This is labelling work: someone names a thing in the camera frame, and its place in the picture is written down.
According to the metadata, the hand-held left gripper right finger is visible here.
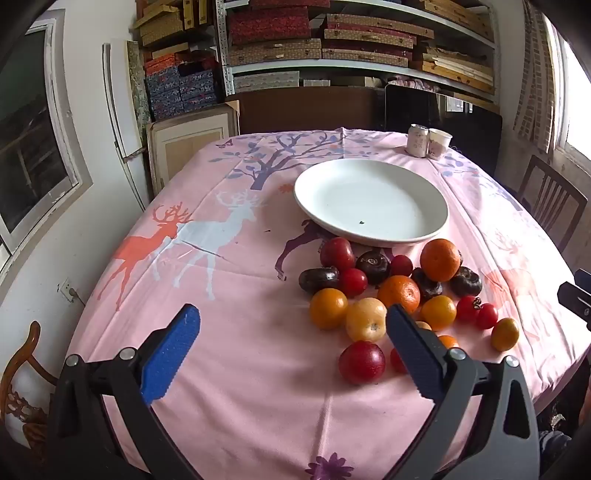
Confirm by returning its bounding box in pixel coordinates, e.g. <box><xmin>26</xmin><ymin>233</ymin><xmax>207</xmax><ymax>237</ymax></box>
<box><xmin>385</xmin><ymin>304</ymin><xmax>541</xmax><ymax>480</ymax></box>

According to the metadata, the dark purple water chestnut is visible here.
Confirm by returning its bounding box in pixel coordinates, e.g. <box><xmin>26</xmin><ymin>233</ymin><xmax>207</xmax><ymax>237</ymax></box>
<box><xmin>449</xmin><ymin>266</ymin><xmax>483</xmax><ymax>297</ymax></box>
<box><xmin>411</xmin><ymin>267</ymin><xmax>444</xmax><ymax>300</ymax></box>
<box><xmin>298</xmin><ymin>267</ymin><xmax>340</xmax><ymax>295</ymax></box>
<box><xmin>355</xmin><ymin>250</ymin><xmax>391</xmax><ymax>285</ymax></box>

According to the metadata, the red patterned box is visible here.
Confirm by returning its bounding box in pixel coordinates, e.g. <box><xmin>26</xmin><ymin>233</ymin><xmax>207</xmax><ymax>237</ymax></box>
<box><xmin>228</xmin><ymin>7</ymin><xmax>311</xmax><ymax>45</ymax></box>

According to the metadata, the white framed window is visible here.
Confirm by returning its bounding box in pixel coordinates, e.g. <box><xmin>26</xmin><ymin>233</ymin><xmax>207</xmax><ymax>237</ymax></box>
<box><xmin>0</xmin><ymin>21</ymin><xmax>94</xmax><ymax>252</ymax></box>

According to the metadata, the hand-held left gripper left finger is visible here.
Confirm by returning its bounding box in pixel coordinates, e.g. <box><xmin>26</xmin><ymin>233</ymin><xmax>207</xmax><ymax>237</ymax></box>
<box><xmin>46</xmin><ymin>303</ymin><xmax>204</xmax><ymax>480</ymax></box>

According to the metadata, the blue patterned box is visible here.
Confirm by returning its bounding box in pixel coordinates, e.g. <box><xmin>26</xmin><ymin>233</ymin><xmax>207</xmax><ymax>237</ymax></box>
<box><xmin>145</xmin><ymin>67</ymin><xmax>182</xmax><ymax>121</ymax></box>
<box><xmin>178</xmin><ymin>62</ymin><xmax>219</xmax><ymax>110</ymax></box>

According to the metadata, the smooth red plum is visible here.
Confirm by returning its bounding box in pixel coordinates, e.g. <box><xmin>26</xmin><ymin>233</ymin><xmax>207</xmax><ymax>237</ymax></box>
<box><xmin>320</xmin><ymin>237</ymin><xmax>356</xmax><ymax>272</ymax></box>

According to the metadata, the beige framed panel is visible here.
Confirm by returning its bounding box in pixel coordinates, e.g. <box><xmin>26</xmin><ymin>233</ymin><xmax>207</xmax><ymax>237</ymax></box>
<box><xmin>147</xmin><ymin>108</ymin><xmax>239</xmax><ymax>195</ymax></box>

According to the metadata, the carved wooden chair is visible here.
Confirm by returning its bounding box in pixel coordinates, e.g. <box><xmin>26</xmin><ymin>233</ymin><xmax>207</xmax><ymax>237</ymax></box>
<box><xmin>0</xmin><ymin>320</ymin><xmax>61</xmax><ymax>462</ymax></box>

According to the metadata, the pink drink can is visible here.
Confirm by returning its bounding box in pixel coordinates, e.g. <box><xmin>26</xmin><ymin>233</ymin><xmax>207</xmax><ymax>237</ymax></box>
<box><xmin>405</xmin><ymin>124</ymin><xmax>431</xmax><ymax>158</ymax></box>

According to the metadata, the dark striped cloth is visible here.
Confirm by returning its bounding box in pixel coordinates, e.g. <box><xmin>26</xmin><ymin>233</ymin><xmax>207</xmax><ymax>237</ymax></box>
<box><xmin>538</xmin><ymin>429</ymin><xmax>583</xmax><ymax>480</ymax></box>

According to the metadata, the large orange tangerine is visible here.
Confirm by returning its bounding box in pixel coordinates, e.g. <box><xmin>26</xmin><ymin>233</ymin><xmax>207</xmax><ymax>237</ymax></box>
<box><xmin>420</xmin><ymin>239</ymin><xmax>462</xmax><ymax>282</ymax></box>

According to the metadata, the white leaning board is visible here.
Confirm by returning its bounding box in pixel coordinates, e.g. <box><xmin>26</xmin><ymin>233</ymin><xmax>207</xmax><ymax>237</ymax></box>
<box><xmin>102</xmin><ymin>43</ymin><xmax>149</xmax><ymax>205</ymax></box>

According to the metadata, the pink deer print tablecloth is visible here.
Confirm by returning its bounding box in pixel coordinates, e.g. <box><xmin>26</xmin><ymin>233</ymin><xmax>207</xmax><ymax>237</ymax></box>
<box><xmin>67</xmin><ymin>128</ymin><xmax>591</xmax><ymax>480</ymax></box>

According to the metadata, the stack of wooden boxes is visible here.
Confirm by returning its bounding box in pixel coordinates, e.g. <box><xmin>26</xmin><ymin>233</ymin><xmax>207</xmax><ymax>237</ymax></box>
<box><xmin>421</xmin><ymin>44</ymin><xmax>496</xmax><ymax>96</ymax></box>

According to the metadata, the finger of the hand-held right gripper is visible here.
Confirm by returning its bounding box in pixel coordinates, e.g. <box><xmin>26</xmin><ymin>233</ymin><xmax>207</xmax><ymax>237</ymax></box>
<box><xmin>558</xmin><ymin>270</ymin><xmax>591</xmax><ymax>330</ymax></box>

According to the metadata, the white plate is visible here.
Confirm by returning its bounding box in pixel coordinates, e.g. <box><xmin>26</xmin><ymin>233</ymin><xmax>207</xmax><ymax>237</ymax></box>
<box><xmin>294</xmin><ymin>159</ymin><xmax>450</xmax><ymax>247</ymax></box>

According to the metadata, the black flat panel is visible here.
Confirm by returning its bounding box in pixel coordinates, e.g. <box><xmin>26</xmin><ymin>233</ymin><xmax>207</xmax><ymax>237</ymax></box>
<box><xmin>383</xmin><ymin>84</ymin><xmax>503</xmax><ymax>176</ymax></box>

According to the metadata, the checked beige curtain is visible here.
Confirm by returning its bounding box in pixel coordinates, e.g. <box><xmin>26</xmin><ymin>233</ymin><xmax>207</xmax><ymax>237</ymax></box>
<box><xmin>512</xmin><ymin>0</ymin><xmax>563</xmax><ymax>154</ymax></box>

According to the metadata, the woven tan box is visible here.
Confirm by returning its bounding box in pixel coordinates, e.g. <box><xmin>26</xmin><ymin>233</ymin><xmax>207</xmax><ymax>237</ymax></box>
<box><xmin>228</xmin><ymin>39</ymin><xmax>322</xmax><ymax>66</ymax></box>

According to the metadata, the brown board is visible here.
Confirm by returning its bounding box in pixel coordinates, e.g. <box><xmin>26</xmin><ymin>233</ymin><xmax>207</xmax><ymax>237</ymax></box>
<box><xmin>238</xmin><ymin>88</ymin><xmax>386</xmax><ymax>136</ymax></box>

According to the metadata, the bright window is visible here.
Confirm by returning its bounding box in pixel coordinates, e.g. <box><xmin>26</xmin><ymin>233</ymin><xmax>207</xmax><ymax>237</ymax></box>
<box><xmin>545</xmin><ymin>14</ymin><xmax>591</xmax><ymax>163</ymax></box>

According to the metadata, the dark wooden slatted chair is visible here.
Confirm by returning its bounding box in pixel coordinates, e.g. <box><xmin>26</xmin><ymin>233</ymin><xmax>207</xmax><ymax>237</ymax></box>
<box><xmin>517</xmin><ymin>154</ymin><xmax>588</xmax><ymax>252</ymax></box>

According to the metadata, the white metal shelf rack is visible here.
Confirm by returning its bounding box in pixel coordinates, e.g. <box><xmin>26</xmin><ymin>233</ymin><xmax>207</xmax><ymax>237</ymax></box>
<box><xmin>215</xmin><ymin>0</ymin><xmax>502</xmax><ymax>104</ymax></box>

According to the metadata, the stack of yellow boxes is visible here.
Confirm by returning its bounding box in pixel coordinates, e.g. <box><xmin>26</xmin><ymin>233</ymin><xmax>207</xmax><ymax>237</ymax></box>
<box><xmin>135</xmin><ymin>0</ymin><xmax>218</xmax><ymax>48</ymax></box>

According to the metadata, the speckled red plum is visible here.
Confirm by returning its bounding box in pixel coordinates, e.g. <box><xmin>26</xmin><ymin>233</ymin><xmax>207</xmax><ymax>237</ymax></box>
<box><xmin>339</xmin><ymin>340</ymin><xmax>386</xmax><ymax>385</ymax></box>

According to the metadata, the stack of woven flat boxes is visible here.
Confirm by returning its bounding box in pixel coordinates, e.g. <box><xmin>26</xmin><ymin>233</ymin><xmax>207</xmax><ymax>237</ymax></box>
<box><xmin>322</xmin><ymin>14</ymin><xmax>435</xmax><ymax>69</ymax></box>

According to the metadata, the pale yellow plum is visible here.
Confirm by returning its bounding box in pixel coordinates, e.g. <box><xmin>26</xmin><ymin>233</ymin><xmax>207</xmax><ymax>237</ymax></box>
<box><xmin>346</xmin><ymin>298</ymin><xmax>387</xmax><ymax>343</ymax></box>

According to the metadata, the white paper cup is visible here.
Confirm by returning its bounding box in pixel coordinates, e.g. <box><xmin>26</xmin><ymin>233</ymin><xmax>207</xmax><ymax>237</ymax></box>
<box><xmin>428</xmin><ymin>128</ymin><xmax>453</xmax><ymax>160</ymax></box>

